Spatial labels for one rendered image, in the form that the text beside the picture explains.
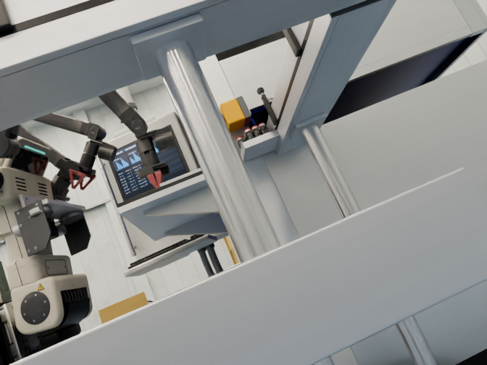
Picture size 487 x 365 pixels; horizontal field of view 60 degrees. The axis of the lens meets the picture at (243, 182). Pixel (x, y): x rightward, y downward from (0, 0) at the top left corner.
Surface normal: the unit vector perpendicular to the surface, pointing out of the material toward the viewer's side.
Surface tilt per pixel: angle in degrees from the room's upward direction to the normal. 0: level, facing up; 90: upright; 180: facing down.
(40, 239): 90
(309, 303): 90
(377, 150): 90
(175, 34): 180
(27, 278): 90
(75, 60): 180
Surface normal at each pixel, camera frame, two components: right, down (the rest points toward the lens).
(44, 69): 0.40, 0.89
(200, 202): 0.05, -0.25
